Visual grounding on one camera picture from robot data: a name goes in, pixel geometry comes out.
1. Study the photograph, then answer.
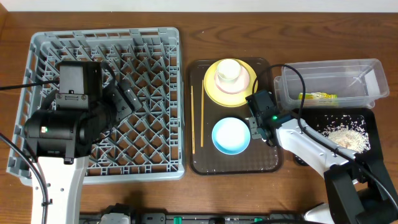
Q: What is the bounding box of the light blue bowl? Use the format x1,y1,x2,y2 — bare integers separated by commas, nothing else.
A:
211,117,251,156

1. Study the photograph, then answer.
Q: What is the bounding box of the yellow green snack wrapper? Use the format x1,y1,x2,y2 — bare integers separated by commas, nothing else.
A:
298,92,337,100

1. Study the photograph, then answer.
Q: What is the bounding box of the leftover rice with nuts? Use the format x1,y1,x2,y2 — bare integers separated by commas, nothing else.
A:
314,114,370,153

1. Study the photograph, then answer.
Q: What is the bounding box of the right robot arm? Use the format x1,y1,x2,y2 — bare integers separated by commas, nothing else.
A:
246,90,397,223

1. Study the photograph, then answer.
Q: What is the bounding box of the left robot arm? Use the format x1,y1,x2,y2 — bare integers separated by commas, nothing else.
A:
24,61,142,223

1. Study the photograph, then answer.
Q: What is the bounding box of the grey plastic dishwasher rack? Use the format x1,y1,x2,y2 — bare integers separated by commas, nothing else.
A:
12,27,185,185

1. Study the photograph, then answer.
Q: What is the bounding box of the black waste tray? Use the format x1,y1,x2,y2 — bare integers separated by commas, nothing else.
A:
303,108,383,161

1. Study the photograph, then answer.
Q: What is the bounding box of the yellow plate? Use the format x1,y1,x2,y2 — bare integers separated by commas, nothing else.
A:
204,58,257,107

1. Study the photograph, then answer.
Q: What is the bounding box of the pink bowl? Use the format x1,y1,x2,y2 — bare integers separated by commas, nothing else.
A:
214,66,250,95

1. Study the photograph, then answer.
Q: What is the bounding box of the dark brown serving tray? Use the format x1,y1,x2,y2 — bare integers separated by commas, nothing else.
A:
187,59,284,175

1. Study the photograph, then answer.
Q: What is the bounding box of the white cup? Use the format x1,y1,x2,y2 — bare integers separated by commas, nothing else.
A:
216,58,241,82

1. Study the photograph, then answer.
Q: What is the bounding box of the right wooden chopstick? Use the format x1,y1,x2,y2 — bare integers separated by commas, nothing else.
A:
200,80,205,147

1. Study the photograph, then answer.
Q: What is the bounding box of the wooden chopstick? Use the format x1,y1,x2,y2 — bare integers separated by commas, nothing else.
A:
200,80,205,147
190,86,195,155

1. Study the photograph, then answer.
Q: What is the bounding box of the left wooden chopstick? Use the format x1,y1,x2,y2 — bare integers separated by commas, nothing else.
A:
190,86,195,155

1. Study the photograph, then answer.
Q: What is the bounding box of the clear plastic bin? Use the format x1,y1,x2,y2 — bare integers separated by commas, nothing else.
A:
290,58,389,108

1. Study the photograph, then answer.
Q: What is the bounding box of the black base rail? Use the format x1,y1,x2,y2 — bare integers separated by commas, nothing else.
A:
78,203,305,224

